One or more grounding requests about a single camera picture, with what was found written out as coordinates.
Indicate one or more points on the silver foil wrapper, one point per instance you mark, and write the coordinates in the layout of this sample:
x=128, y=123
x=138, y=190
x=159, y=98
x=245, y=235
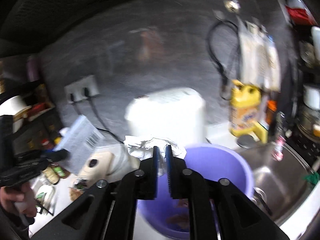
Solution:
x=142, y=145

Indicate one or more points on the green white packet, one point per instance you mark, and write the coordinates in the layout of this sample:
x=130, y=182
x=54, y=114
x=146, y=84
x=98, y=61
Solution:
x=43, y=196

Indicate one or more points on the person's left hand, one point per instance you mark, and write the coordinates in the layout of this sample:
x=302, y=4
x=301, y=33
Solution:
x=10, y=197

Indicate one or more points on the white-top oil sprayer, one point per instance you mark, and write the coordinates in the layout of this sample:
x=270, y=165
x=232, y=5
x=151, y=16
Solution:
x=65, y=132

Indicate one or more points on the steel sink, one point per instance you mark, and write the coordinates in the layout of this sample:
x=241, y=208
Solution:
x=282, y=180

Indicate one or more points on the metal wall hook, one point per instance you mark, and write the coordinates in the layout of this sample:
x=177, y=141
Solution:
x=232, y=5
x=219, y=15

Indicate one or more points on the clear bag of chopsticks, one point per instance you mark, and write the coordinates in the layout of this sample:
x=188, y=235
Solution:
x=272, y=62
x=250, y=55

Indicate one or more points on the red plastic bag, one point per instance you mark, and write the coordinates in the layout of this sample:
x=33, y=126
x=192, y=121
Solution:
x=298, y=13

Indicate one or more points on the green scrubber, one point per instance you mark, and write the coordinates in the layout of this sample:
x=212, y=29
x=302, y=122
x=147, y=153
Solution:
x=311, y=178

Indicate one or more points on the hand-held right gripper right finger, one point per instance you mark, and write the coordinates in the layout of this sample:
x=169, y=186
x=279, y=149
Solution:
x=168, y=160

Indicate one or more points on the white cup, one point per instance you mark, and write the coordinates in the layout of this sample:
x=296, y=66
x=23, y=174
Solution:
x=312, y=96

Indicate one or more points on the grey wall socket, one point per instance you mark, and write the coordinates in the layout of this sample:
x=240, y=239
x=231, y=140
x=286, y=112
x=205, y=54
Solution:
x=91, y=83
x=70, y=88

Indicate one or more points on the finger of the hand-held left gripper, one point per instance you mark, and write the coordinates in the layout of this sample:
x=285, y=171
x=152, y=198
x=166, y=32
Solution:
x=58, y=154

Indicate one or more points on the sink drain strainer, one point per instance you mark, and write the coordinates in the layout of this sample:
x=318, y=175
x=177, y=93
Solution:
x=260, y=197

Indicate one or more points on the yellow detergent bottle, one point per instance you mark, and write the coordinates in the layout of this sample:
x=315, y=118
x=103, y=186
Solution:
x=243, y=110

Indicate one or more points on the black kitchen shelf rack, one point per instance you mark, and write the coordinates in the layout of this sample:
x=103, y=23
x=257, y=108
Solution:
x=37, y=127

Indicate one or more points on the round dark sink lid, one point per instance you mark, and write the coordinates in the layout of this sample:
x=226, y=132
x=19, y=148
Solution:
x=246, y=140

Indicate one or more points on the white bowl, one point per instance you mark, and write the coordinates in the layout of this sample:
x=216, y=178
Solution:
x=12, y=107

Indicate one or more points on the black range hood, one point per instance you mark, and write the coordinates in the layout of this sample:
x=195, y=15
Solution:
x=50, y=5

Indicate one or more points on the orange cup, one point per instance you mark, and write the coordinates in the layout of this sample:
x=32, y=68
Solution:
x=272, y=111

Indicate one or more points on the purple plastic bucket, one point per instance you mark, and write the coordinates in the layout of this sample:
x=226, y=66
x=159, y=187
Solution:
x=220, y=160

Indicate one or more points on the pink brush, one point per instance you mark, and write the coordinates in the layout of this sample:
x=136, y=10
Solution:
x=278, y=145

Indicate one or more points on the cream induction cooker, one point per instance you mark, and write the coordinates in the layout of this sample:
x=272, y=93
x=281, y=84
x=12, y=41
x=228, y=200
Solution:
x=100, y=162

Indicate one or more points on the black dish rack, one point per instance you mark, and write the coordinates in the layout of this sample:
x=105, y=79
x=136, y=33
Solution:
x=306, y=135

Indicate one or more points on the pink bottle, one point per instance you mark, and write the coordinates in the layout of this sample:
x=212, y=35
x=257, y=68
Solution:
x=33, y=67

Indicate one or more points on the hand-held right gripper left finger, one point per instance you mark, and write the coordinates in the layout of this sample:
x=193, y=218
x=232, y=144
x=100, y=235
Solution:
x=156, y=160

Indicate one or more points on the grey carton with barcode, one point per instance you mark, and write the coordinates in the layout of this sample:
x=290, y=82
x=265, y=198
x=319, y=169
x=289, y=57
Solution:
x=77, y=140

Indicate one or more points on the white air fryer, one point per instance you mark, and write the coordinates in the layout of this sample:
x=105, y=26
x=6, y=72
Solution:
x=170, y=115

